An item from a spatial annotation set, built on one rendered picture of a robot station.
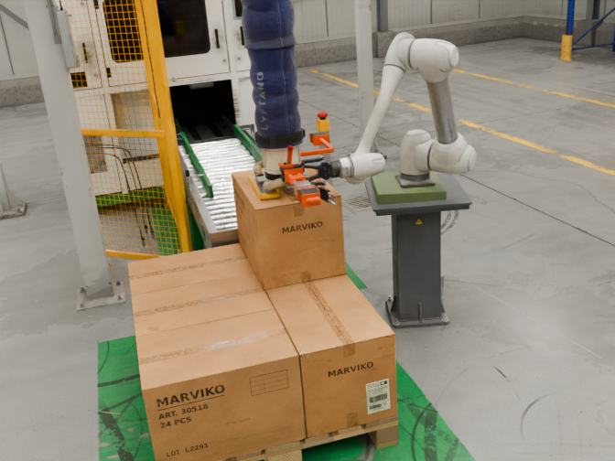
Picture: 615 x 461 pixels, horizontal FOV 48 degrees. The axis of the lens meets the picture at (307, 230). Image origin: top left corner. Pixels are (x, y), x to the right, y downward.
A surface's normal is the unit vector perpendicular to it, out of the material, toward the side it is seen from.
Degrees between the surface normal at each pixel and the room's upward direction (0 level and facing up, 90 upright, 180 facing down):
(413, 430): 0
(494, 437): 0
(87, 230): 90
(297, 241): 90
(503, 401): 0
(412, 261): 90
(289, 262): 90
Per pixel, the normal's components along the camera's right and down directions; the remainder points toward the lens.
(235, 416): 0.28, 0.34
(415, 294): 0.02, 0.38
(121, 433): -0.07, -0.92
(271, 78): -0.04, 0.14
